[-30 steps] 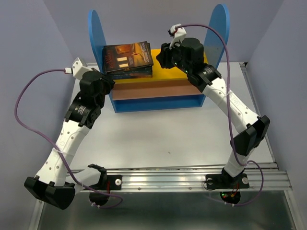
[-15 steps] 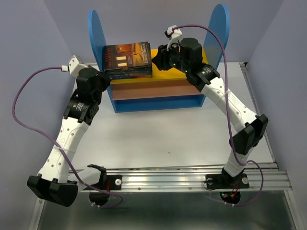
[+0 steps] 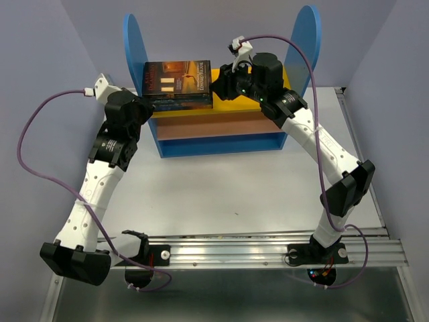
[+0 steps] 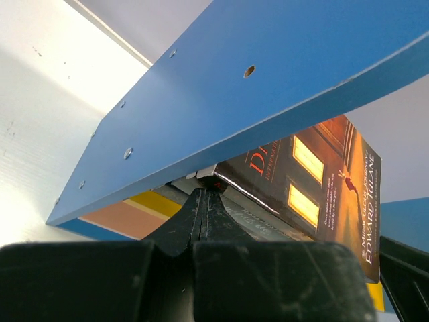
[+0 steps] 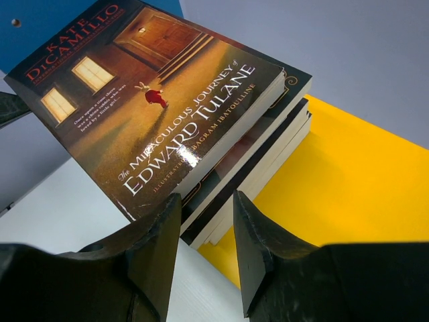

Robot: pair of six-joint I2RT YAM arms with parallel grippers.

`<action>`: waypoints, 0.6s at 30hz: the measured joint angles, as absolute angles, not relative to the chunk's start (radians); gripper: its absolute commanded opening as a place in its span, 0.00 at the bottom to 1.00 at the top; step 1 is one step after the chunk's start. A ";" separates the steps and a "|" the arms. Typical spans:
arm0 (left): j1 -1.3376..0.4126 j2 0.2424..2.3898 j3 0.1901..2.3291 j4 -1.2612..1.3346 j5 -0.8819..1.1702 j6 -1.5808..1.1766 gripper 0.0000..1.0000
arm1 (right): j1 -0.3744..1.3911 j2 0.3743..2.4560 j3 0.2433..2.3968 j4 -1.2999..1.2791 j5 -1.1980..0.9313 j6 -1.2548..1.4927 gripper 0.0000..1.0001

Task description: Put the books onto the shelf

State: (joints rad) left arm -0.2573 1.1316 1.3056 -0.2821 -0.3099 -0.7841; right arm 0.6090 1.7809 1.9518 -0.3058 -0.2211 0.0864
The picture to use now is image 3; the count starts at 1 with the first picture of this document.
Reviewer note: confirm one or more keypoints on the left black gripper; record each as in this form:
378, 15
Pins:
147, 108

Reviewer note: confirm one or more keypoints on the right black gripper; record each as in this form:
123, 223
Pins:
222, 86

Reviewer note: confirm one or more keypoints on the brown Edmund Burke book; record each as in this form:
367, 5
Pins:
177, 78

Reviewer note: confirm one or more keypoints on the Three Days to See book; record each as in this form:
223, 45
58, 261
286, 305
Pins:
172, 99

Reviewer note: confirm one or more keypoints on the A Tale of Two Cities book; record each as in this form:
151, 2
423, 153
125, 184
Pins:
166, 108

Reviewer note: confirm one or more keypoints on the Little Women floral book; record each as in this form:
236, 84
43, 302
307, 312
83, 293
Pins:
184, 104

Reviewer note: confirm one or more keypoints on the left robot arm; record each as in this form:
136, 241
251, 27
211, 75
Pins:
82, 250

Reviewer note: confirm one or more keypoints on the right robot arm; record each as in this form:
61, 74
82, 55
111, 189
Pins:
349, 177

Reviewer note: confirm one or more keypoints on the blue wooden bookshelf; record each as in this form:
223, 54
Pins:
230, 126

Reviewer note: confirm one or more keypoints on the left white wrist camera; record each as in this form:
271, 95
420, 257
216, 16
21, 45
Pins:
102, 88

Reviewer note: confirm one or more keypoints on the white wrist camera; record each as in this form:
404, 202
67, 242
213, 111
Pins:
242, 51
102, 88

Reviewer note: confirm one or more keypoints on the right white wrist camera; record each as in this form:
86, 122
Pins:
242, 51

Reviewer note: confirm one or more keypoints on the aluminium mounting rail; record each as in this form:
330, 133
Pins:
254, 252

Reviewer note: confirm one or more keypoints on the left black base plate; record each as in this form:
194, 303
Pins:
146, 272

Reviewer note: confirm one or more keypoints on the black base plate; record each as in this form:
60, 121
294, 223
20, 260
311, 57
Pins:
321, 261
146, 272

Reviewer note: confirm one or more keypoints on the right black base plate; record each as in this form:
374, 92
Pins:
321, 261

